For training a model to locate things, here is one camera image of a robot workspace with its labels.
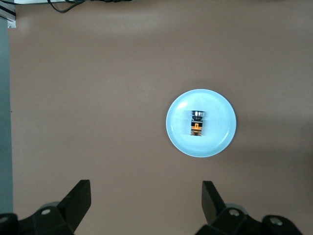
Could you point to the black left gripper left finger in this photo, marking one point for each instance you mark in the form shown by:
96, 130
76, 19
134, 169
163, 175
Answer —
73, 208

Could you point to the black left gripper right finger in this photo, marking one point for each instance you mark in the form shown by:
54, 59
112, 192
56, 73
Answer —
212, 208

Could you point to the orange push button switch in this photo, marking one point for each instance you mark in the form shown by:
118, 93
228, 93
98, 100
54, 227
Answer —
198, 127

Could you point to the light blue plate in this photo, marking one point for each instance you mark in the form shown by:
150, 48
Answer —
215, 142

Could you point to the aluminium frame profile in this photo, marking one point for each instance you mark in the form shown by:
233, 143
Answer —
7, 9

